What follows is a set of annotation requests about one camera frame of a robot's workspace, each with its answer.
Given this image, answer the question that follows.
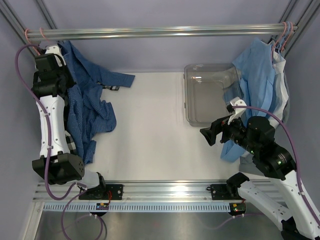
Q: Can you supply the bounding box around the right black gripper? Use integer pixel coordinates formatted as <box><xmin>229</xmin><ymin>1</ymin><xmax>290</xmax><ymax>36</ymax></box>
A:
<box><xmin>199</xmin><ymin>110</ymin><xmax>258</xmax><ymax>155</ymax></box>

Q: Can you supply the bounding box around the blue checked shirt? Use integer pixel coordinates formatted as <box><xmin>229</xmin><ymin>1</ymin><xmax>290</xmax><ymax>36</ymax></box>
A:
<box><xmin>59</xmin><ymin>41</ymin><xmax>135</xmax><ymax>164</ymax></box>

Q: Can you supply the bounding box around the pink wire hanger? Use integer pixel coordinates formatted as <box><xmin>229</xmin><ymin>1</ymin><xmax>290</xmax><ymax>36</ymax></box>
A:
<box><xmin>39</xmin><ymin>27</ymin><xmax>49</xmax><ymax>42</ymax></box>

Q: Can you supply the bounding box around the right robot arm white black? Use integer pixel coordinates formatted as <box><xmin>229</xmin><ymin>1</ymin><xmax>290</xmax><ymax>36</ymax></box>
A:
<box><xmin>200</xmin><ymin>116</ymin><xmax>320</xmax><ymax>240</ymax></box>

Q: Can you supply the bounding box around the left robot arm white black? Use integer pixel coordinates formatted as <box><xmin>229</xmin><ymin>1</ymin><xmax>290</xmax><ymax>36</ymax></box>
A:
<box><xmin>31</xmin><ymin>52</ymin><xmax>108</xmax><ymax>201</ymax></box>

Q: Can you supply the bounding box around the grey shirt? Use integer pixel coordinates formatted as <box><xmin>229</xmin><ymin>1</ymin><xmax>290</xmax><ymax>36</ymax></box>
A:
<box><xmin>238</xmin><ymin>72</ymin><xmax>291</xmax><ymax>177</ymax></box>

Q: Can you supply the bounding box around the pink hanger on left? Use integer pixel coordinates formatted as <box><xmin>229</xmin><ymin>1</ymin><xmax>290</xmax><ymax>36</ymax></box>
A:
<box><xmin>24</xmin><ymin>28</ymin><xmax>32</xmax><ymax>44</ymax></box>

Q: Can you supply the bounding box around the black white plaid shirt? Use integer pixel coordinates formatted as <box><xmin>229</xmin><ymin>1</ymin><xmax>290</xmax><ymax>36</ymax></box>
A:
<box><xmin>64</xmin><ymin>85</ymin><xmax>120</xmax><ymax>155</ymax></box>

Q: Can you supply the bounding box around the light blue shirt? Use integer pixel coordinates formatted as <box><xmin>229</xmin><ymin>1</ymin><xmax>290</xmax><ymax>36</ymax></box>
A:
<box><xmin>220</xmin><ymin>38</ymin><xmax>276</xmax><ymax>163</ymax></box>

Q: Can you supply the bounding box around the pink hanger on right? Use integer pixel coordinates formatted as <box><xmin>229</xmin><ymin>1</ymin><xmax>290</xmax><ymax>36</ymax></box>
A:
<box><xmin>270</xmin><ymin>21</ymin><xmax>294</xmax><ymax>62</ymax></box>

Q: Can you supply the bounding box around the blue hanger on right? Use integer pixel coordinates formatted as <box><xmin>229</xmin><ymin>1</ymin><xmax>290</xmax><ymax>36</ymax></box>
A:
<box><xmin>274</xmin><ymin>21</ymin><xmax>294</xmax><ymax>54</ymax></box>

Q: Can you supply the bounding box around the clear plastic bin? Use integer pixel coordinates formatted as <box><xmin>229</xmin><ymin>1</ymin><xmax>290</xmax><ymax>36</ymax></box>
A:
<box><xmin>183</xmin><ymin>63</ymin><xmax>243</xmax><ymax>127</ymax></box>

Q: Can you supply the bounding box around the aluminium hanging rod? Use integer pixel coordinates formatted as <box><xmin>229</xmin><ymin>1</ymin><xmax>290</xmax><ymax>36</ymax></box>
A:
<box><xmin>29</xmin><ymin>23</ymin><xmax>285</xmax><ymax>41</ymax></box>

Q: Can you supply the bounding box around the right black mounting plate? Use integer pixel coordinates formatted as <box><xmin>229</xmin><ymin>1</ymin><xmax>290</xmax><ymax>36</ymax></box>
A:
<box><xmin>206</xmin><ymin>183</ymin><xmax>242</xmax><ymax>200</ymax></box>

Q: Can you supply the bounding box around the black mounting plate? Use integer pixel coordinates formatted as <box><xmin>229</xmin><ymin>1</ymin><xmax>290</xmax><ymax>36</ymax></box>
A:
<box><xmin>78</xmin><ymin>184</ymin><xmax>124</xmax><ymax>201</ymax></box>
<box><xmin>206</xmin><ymin>183</ymin><xmax>242</xmax><ymax>200</ymax></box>

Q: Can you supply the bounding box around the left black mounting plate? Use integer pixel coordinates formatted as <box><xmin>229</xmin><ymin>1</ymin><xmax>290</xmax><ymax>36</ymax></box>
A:
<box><xmin>78</xmin><ymin>184</ymin><xmax>124</xmax><ymax>201</ymax></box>

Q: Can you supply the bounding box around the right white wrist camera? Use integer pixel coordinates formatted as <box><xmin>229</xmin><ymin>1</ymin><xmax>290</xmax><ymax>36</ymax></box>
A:
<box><xmin>227</xmin><ymin>97</ymin><xmax>247</xmax><ymax>125</ymax></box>

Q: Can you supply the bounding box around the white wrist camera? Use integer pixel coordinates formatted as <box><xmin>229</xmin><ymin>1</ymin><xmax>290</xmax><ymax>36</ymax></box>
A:
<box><xmin>45</xmin><ymin>44</ymin><xmax>62</xmax><ymax>55</ymax></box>
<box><xmin>227</xmin><ymin>97</ymin><xmax>247</xmax><ymax>125</ymax></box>

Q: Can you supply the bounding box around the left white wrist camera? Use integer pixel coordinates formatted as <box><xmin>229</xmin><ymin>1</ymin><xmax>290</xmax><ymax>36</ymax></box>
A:
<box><xmin>45</xmin><ymin>44</ymin><xmax>62</xmax><ymax>55</ymax></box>

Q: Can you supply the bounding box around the left aluminium frame post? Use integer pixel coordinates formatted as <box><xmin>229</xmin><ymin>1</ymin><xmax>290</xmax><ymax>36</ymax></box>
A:
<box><xmin>0</xmin><ymin>0</ymin><xmax>60</xmax><ymax>57</ymax></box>

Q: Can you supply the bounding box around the aluminium frame post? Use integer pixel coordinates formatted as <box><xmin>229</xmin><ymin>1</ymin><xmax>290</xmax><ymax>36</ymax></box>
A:
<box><xmin>278</xmin><ymin>0</ymin><xmax>320</xmax><ymax>57</ymax></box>
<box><xmin>0</xmin><ymin>0</ymin><xmax>60</xmax><ymax>57</ymax></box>

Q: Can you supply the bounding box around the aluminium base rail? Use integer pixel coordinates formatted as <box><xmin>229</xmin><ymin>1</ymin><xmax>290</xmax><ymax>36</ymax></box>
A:
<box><xmin>32</xmin><ymin>179</ymin><xmax>284</xmax><ymax>203</ymax></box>

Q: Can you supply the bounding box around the white slotted cable duct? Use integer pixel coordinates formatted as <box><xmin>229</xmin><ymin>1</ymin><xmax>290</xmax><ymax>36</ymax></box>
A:
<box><xmin>43</xmin><ymin>202</ymin><xmax>231</xmax><ymax>213</ymax></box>

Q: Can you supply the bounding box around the right aluminium frame post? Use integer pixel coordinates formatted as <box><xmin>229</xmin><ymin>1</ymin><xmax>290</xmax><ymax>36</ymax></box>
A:
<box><xmin>278</xmin><ymin>0</ymin><xmax>320</xmax><ymax>57</ymax></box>

